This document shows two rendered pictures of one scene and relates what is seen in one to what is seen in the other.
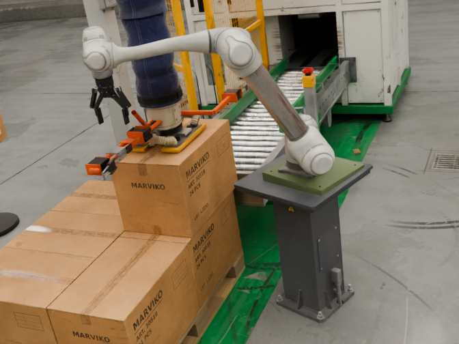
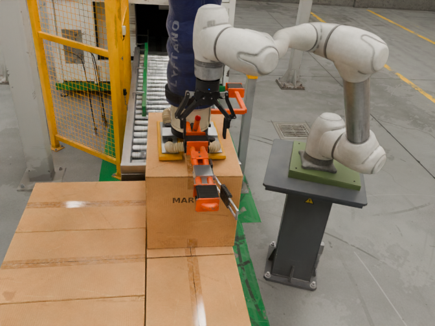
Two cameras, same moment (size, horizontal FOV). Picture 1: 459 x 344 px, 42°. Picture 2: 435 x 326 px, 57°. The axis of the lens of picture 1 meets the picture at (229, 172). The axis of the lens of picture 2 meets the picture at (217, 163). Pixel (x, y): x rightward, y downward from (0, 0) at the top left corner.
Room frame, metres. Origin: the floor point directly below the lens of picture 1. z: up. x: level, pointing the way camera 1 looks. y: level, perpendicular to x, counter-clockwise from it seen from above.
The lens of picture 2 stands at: (1.57, 1.14, 1.86)
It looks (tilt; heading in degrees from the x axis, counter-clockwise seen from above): 32 degrees down; 323
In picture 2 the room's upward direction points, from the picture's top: 5 degrees clockwise
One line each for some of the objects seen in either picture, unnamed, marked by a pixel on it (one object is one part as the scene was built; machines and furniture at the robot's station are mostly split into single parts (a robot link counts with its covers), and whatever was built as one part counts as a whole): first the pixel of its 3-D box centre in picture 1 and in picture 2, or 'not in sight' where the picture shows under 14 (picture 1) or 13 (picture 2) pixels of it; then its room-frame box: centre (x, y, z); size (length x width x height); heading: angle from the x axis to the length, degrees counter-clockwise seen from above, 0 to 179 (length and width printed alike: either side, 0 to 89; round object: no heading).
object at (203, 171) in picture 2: (116, 154); (202, 174); (2.53, 0.49, 1.07); 0.07 x 0.07 x 0.04; 65
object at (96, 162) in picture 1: (98, 166); (206, 197); (2.41, 0.55, 1.08); 0.08 x 0.07 x 0.05; 155
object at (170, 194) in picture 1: (177, 173); (188, 175); (2.96, 0.27, 0.74); 0.60 x 0.40 x 0.40; 153
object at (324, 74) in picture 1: (316, 89); not in sight; (4.51, -0.77, 0.60); 1.60 x 0.10 x 0.09; 154
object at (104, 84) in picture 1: (105, 87); (207, 90); (2.55, 0.47, 1.38); 0.08 x 0.07 x 0.09; 64
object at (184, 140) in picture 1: (184, 134); (210, 136); (2.91, 0.20, 0.98); 0.34 x 0.10 x 0.05; 155
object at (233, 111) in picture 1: (252, 89); (140, 72); (4.74, -0.29, 0.60); 1.60 x 0.10 x 0.09; 154
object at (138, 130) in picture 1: (139, 134); (196, 143); (2.72, 0.39, 1.08); 0.10 x 0.08 x 0.06; 65
